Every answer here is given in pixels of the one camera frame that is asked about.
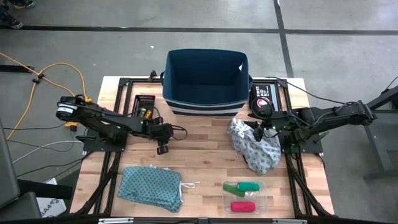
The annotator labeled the clear plastic container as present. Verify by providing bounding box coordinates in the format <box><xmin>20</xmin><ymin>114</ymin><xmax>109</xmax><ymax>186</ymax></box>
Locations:
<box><xmin>222</xmin><ymin>179</ymin><xmax>268</xmax><ymax>215</ymax></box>

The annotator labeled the yellow extension cord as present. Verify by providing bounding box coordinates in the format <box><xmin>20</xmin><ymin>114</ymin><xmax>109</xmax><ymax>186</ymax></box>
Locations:
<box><xmin>0</xmin><ymin>51</ymin><xmax>94</xmax><ymax>141</ymax></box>

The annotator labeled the red bandage roll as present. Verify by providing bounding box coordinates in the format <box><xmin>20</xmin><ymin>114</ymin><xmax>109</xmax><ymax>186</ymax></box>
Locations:
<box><xmin>230</xmin><ymin>201</ymin><xmax>257</xmax><ymax>213</ymax></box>

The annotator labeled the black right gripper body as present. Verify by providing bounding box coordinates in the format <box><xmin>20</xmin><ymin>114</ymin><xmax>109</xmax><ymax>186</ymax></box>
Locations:
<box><xmin>257</xmin><ymin>119</ymin><xmax>272</xmax><ymax>139</ymax></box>

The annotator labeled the black metal stand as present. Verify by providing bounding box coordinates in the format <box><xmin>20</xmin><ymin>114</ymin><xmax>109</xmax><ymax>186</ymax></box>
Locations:
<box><xmin>341</xmin><ymin>76</ymin><xmax>398</xmax><ymax>182</ymax></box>

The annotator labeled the person's shoe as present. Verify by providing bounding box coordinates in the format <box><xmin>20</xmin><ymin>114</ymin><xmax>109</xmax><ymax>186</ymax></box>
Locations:
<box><xmin>8</xmin><ymin>0</ymin><xmax>35</xmax><ymax>9</ymax></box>
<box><xmin>0</xmin><ymin>11</ymin><xmax>24</xmax><ymax>30</ymax></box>

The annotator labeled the teal patterned gown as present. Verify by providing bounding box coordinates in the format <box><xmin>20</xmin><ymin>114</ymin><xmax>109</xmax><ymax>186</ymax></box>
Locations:
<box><xmin>117</xmin><ymin>166</ymin><xmax>201</xmax><ymax>214</ymax></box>

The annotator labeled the grey patterned gown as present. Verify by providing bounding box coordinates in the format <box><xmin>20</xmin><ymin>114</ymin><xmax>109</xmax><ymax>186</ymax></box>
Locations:
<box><xmin>226</xmin><ymin>117</ymin><xmax>282</xmax><ymax>175</ymax></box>

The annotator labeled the white printed cardboard box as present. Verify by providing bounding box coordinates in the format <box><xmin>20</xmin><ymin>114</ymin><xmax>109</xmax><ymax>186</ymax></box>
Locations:
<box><xmin>36</xmin><ymin>177</ymin><xmax>68</xmax><ymax>218</ymax></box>

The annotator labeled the black aluminium table frame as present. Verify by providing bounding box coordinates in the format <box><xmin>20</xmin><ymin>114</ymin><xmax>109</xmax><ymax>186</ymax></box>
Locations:
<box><xmin>70</xmin><ymin>76</ymin><xmax>336</xmax><ymax>218</ymax></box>

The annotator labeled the black first aid kit pouch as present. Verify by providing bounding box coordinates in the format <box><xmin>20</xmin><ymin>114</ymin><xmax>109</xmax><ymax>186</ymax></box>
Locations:
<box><xmin>248</xmin><ymin>83</ymin><xmax>280</xmax><ymax>116</ymax></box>

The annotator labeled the grey chair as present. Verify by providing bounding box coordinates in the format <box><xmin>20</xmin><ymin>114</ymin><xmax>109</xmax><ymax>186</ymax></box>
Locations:
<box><xmin>0</xmin><ymin>117</ymin><xmax>43</xmax><ymax>222</ymax></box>

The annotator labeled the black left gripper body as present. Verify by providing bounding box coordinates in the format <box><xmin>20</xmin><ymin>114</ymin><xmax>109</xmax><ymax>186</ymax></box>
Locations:
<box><xmin>148</xmin><ymin>123</ymin><xmax>175</xmax><ymax>144</ymax></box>

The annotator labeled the navy white striped fabric basket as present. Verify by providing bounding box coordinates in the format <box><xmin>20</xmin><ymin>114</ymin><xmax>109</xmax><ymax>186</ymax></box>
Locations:
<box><xmin>160</xmin><ymin>48</ymin><xmax>254</xmax><ymax>118</ymax></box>

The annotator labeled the dark green bandage roll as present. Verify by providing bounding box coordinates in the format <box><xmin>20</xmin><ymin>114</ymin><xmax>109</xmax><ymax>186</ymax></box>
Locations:
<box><xmin>223</xmin><ymin>183</ymin><xmax>246</xmax><ymax>198</ymax></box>

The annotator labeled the black mesh tray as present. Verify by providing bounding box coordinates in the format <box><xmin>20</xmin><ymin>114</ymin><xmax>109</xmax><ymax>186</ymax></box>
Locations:
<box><xmin>131</xmin><ymin>94</ymin><xmax>156</xmax><ymax>121</ymax></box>

